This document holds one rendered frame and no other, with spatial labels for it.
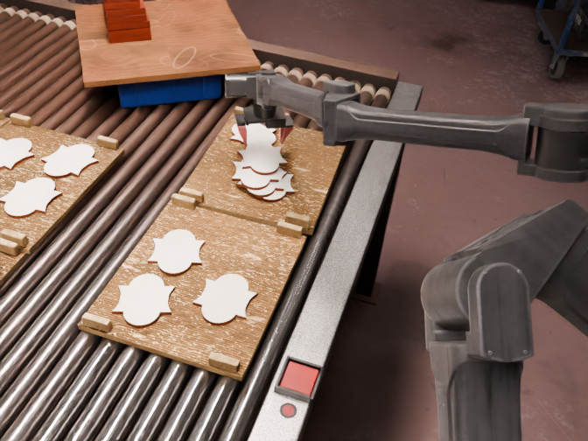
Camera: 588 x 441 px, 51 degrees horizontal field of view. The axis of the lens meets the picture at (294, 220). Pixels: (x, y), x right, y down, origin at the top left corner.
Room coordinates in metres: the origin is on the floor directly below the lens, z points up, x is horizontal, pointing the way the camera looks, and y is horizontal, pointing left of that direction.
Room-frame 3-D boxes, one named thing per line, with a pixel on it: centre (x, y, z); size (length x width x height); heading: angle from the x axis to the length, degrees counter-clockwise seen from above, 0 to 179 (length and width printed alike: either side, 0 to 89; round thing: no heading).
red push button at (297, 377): (0.67, -0.03, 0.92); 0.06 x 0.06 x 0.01; 75
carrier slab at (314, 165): (1.31, 0.08, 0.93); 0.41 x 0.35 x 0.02; 167
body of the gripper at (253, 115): (1.35, 0.10, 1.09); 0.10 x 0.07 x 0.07; 106
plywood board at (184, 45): (1.80, 0.46, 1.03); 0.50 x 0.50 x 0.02; 20
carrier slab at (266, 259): (0.90, 0.19, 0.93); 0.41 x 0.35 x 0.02; 165
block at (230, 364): (0.68, 0.11, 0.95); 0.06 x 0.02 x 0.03; 75
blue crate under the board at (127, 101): (1.74, 0.44, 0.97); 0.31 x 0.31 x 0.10; 20
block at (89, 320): (0.75, 0.37, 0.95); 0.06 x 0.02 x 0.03; 75
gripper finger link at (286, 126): (1.36, 0.06, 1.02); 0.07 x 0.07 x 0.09; 16
